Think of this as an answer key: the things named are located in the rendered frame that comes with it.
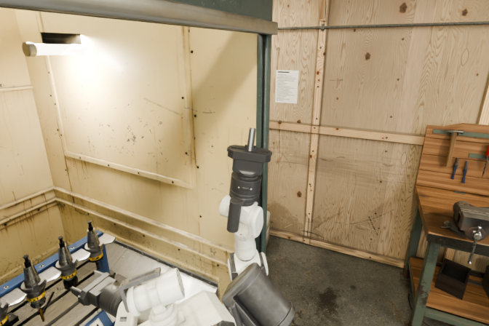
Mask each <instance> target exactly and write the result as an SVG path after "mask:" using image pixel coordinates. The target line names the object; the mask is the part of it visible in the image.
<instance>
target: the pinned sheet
mask: <svg viewBox="0 0 489 326"><path fill-rule="evenodd" d="M298 73H299V71H286V70H277V72H276V94H275V102H277V103H296V104H297V99H298Z"/></svg>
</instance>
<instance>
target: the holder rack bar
mask: <svg viewBox="0 0 489 326"><path fill-rule="evenodd" d="M96 233H97V236H98V237H99V236H101V235H103V232H102V231H98V230H96ZM86 243H87V236H85V237H84V238H82V239H80V240H79V241H77V242H75V243H73V244H72V245H70V246H68V249H69V251H70V253H74V252H75V251H77V250H78V249H80V248H82V249H84V250H85V248H84V246H85V245H86ZM57 262H58V253H56V254H54V255H53V256H51V257H49V258H48V259H46V260H45V261H42V262H41V263H39V264H37V265H36V266H35V268H36V270H37V272H38V274H39V273H41V272H42V271H44V270H45V269H48V268H49V267H50V266H54V267H55V268H56V263H57ZM23 282H24V273H22V274H20V275H19V276H17V277H15V278H14V279H11V280H10V281H8V282H6V283H5V284H3V285H2V286H0V297H1V296H3V295H4V294H6V293H8V292H9V291H11V290H13V289H15V288H16V287H19V288H20V289H21V284H22V283H23Z"/></svg>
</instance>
